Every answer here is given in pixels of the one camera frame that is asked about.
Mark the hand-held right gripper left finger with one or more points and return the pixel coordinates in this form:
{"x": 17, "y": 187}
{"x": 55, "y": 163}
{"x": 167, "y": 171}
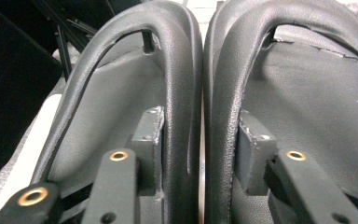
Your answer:
{"x": 149, "y": 149}

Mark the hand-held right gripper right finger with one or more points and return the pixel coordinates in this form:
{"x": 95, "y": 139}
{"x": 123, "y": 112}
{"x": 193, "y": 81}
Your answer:
{"x": 254, "y": 149}

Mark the black slipper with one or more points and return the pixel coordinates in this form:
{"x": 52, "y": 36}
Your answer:
{"x": 307, "y": 93}
{"x": 180, "y": 77}

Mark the white plastic shoe box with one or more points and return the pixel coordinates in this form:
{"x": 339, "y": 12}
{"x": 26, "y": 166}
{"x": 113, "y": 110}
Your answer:
{"x": 21, "y": 155}

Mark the black metal stand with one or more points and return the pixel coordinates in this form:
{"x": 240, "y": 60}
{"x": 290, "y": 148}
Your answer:
{"x": 63, "y": 49}

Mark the dark curtain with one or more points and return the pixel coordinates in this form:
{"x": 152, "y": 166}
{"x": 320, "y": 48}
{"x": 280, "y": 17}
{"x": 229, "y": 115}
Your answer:
{"x": 9, "y": 77}

